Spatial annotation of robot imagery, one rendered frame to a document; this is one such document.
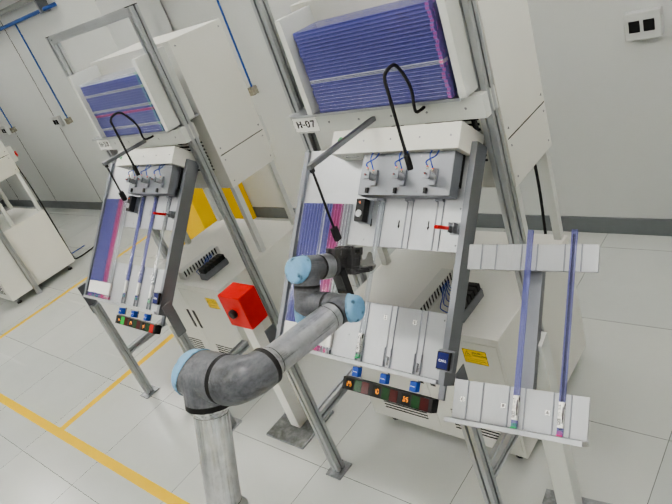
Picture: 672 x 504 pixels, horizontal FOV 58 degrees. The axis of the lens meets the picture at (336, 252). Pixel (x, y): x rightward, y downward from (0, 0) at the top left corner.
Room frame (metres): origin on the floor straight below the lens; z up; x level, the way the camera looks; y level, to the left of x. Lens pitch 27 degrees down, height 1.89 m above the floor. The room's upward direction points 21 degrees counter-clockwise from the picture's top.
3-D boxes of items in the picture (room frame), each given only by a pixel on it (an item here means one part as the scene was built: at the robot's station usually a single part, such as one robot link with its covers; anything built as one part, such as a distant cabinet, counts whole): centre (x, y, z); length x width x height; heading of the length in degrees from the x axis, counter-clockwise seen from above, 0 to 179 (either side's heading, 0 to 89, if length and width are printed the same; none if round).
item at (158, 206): (2.94, 0.72, 0.66); 1.01 x 0.73 x 1.31; 133
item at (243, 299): (2.22, 0.44, 0.39); 0.24 x 0.24 x 0.78; 43
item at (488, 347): (2.00, -0.39, 0.31); 0.70 x 0.65 x 0.62; 43
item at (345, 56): (1.88, -0.34, 1.52); 0.51 x 0.13 x 0.27; 43
